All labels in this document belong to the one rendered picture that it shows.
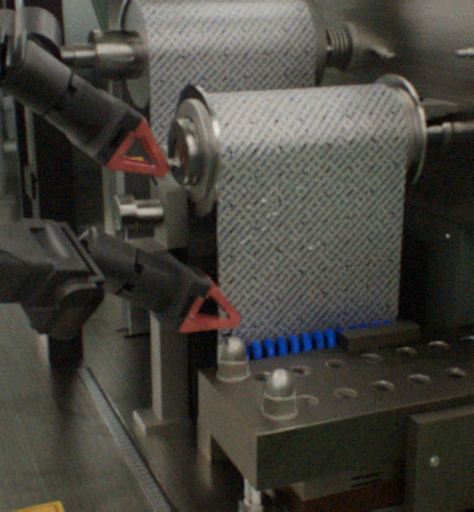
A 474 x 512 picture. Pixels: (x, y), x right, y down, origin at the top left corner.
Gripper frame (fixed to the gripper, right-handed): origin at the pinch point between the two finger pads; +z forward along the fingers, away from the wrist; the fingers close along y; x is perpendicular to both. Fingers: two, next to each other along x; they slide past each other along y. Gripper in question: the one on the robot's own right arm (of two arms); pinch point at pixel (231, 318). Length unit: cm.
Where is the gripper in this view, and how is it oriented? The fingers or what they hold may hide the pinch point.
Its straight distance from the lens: 104.4
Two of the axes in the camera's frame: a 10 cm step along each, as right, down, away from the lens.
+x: 4.7, -8.8, -0.7
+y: 3.8, 2.7, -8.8
